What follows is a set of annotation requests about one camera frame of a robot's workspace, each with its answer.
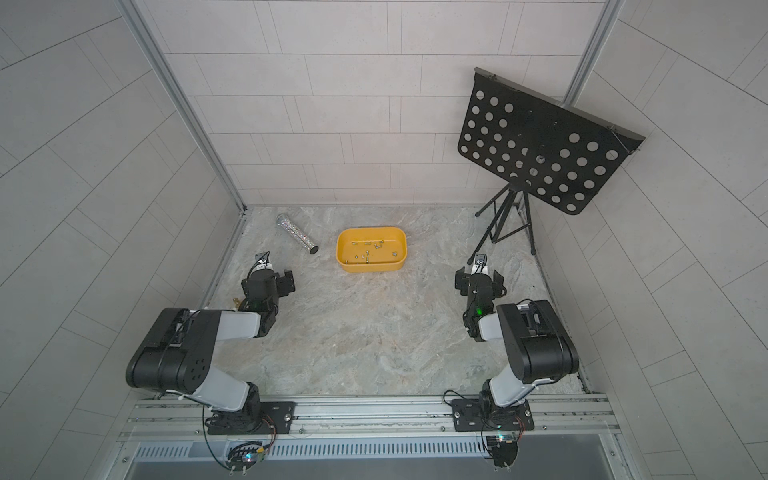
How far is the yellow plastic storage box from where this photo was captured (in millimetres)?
1006

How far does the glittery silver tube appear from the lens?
3.41 ft

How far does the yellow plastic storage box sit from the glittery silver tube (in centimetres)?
10

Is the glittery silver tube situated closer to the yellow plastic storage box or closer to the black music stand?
the yellow plastic storage box

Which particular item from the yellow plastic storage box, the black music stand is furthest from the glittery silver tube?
the black music stand
